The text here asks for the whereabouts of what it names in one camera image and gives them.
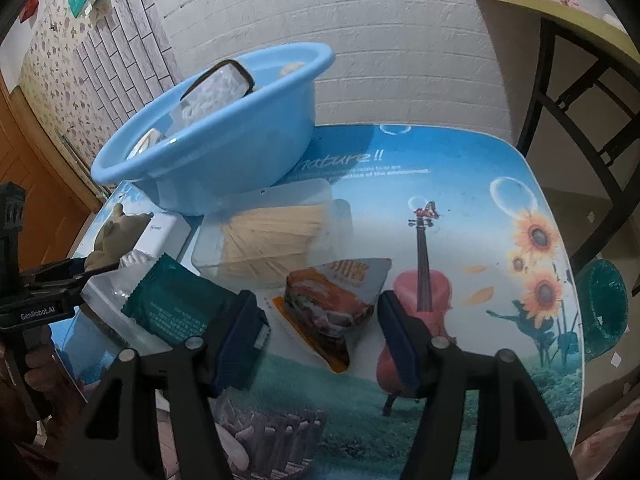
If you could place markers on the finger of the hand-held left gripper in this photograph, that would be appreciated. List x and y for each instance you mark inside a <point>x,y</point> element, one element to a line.
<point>82,279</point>
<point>50,270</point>

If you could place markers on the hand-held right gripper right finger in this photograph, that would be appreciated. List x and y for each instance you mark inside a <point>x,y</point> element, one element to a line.
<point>400,340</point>

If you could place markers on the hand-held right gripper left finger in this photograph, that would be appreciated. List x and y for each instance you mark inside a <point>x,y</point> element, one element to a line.
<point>240,340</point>

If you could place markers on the clear plastic bag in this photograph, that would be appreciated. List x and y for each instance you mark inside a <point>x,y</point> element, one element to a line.
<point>107,300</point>

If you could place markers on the brown bear plush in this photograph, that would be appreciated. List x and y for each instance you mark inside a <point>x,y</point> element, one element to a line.
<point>117,235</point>

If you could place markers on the teal snack packet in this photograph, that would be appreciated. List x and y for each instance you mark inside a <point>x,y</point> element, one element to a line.
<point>175,305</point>

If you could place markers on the orange sandwich print packet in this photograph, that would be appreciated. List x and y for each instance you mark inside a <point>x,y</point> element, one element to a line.
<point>325,305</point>

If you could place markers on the white rectangular box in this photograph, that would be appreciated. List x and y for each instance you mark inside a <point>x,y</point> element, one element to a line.
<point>162,235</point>

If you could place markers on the clear box of wooden sticks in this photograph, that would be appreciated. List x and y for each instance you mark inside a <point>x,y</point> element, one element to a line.
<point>270,240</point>

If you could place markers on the blue plastic basin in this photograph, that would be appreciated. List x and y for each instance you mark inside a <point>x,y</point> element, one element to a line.
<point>240,150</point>

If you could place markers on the person's left hand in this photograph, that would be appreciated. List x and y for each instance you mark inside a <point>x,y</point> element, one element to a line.
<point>47,375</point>

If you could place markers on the brown wooden door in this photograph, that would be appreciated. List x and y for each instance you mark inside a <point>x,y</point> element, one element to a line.
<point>30,160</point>

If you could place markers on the green waste bin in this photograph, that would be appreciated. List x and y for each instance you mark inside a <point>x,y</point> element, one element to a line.
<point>607,310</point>

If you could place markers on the white paper scrap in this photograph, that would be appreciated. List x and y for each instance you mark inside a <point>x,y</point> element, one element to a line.
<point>615,359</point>

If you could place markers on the pink blanket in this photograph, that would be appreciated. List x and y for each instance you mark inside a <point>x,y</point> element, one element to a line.
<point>600,435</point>

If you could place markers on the red wall sign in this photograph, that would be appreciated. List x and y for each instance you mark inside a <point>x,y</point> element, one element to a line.
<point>30,12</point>

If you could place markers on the yellow side table black frame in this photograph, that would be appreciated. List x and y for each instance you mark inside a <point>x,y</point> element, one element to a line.
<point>550,10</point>

